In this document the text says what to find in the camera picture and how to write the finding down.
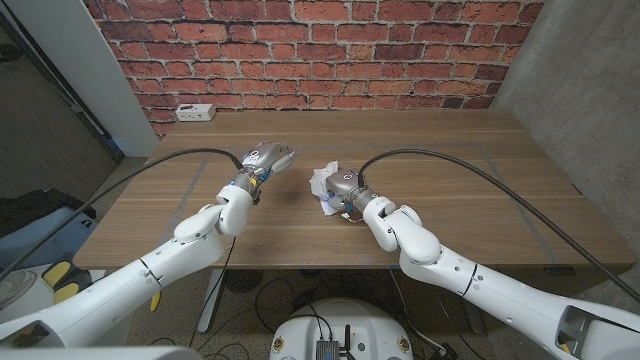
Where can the black cloth bag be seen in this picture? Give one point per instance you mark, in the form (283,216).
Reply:
(35,205)

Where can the white round appliance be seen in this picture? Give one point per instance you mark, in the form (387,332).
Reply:
(15,287)

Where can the grey table leg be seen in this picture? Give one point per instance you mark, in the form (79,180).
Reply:
(477,325)

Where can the red brick print backdrop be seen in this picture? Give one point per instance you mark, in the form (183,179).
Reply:
(320,50)

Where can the white table leg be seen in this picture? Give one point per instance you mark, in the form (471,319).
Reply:
(210,300)

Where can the white power strip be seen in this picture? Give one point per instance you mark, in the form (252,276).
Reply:
(195,113)

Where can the black round fan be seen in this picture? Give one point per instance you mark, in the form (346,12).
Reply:
(243,281)

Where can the black item with yellow pads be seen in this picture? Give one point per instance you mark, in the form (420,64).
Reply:
(56,273)

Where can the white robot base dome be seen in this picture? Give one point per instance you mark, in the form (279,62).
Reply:
(370,330)

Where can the grey router box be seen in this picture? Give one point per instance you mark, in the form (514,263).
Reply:
(327,351)

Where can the blue grey storage bin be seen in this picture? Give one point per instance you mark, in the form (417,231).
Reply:
(40,240)

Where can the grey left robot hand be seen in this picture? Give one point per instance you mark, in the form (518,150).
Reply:
(267,157)

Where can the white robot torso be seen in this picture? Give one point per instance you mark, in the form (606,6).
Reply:
(100,355)

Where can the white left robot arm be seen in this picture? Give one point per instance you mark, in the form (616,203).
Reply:
(125,285)

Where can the black antenna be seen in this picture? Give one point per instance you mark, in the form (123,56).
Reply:
(347,340)

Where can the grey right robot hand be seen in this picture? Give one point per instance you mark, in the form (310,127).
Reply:
(347,186)

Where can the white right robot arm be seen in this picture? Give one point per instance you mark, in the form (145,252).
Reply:
(500,295)

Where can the white tissue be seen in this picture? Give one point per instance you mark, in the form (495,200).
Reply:
(320,182)

